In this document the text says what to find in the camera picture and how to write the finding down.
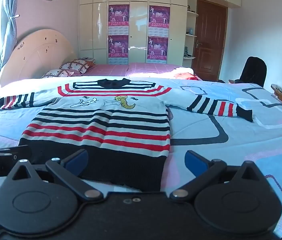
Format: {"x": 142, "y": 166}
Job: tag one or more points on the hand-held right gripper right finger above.
{"x": 196, "y": 162}

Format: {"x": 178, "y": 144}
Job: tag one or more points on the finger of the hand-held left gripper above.
{"x": 21, "y": 153}

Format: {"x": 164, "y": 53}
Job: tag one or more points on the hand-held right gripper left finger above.
{"x": 77, "y": 158}

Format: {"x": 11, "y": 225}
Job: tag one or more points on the striped knit sweater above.
{"x": 101, "y": 120}

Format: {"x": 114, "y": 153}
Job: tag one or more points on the red and white clothes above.
{"x": 183, "y": 75}

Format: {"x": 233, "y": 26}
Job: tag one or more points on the light blue patterned quilt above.
{"x": 231, "y": 142}

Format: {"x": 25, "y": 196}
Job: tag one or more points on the heart patterned pillow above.
{"x": 58, "y": 73}
{"x": 77, "y": 65}

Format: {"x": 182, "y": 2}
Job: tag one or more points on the bedside books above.
{"x": 88, "y": 59}

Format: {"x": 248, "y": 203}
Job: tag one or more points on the cream rounded headboard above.
{"x": 36, "y": 52}

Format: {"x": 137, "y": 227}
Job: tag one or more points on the pink bed sheet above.
{"x": 136, "y": 68}

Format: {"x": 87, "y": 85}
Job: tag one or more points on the black chair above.
{"x": 253, "y": 70}

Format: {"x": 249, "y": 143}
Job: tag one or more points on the dark shelf items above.
{"x": 187, "y": 52}

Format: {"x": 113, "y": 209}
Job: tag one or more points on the brown wooden door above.
{"x": 211, "y": 42}

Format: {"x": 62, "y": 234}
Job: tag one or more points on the light blue curtain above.
{"x": 9, "y": 25}

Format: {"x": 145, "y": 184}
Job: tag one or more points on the blue bottle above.
{"x": 191, "y": 31}

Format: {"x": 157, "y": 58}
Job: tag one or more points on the cream glossy wardrobe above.
{"x": 138, "y": 17}

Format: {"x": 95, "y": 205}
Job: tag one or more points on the purple wall poster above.
{"x": 118, "y": 46}
{"x": 157, "y": 47}
{"x": 118, "y": 15}
{"x": 159, "y": 16}

